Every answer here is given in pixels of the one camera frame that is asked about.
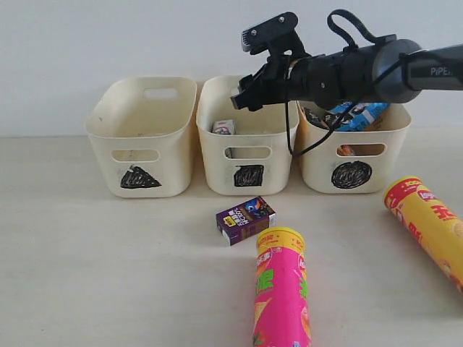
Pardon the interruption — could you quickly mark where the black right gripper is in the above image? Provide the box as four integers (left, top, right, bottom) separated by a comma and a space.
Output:
230, 55, 314, 111

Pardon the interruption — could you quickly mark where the white blue milk carton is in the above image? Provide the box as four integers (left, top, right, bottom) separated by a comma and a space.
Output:
211, 119, 237, 135

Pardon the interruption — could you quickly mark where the black orange snack bag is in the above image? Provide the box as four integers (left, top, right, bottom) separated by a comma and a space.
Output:
302, 107, 328, 129

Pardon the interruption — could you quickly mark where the blue noodle snack bag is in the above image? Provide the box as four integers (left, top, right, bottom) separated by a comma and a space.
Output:
320, 102, 390, 132

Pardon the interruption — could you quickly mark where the purple drink carton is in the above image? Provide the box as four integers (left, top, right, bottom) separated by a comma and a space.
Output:
216, 196, 276, 246

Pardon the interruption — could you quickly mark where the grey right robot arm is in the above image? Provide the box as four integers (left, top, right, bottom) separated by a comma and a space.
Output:
231, 39, 462, 111

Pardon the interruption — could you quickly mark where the cream bin with square mark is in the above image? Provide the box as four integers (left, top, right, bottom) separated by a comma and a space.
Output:
196, 75, 300, 195

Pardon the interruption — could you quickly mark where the cream bin with triangle mark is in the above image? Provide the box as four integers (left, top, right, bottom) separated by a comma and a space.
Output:
85, 77, 197, 198

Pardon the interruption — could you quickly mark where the cream bin with circle mark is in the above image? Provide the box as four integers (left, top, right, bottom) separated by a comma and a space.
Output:
298, 104, 412, 194

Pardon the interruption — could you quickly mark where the yellow Lays chips can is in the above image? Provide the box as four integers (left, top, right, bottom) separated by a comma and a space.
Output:
383, 176, 462, 292

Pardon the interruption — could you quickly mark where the pink Lays chips can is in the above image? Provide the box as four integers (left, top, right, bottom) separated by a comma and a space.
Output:
252, 226, 312, 346

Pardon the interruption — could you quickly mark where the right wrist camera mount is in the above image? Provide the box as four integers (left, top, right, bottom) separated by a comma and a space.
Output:
241, 12, 311, 67

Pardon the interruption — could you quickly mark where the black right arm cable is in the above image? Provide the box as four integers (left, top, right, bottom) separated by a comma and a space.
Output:
284, 9, 428, 157

